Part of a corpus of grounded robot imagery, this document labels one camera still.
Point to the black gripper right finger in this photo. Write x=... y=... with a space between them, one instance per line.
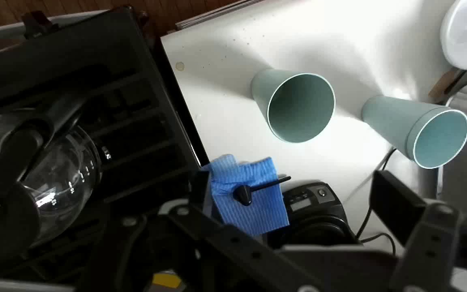
x=421 y=249

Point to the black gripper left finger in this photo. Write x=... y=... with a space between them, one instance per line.
x=227 y=254

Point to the teal plastic cup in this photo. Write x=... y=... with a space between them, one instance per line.
x=428 y=132
x=292 y=108

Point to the blue cloth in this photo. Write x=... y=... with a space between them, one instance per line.
x=250 y=212

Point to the small black scoop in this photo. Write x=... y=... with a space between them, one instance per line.
x=243 y=194

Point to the small black round device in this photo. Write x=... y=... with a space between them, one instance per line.
x=319 y=217

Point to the glass coffee carafe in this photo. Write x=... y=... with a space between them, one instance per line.
x=55 y=179

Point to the stainless steel stove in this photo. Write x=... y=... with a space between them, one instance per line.
x=136 y=82

